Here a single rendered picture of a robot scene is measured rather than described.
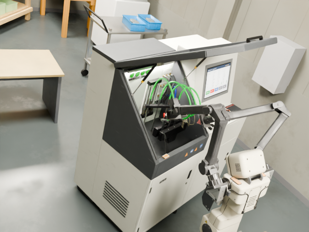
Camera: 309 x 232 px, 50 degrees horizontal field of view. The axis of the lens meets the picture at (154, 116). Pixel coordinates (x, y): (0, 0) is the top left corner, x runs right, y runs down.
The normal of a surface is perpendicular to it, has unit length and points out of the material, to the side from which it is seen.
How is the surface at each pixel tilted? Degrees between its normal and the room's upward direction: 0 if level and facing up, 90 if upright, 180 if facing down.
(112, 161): 90
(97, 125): 90
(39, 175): 0
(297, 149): 90
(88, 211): 0
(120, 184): 90
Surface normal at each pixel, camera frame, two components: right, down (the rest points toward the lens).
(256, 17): -0.83, 0.11
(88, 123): -0.67, 0.25
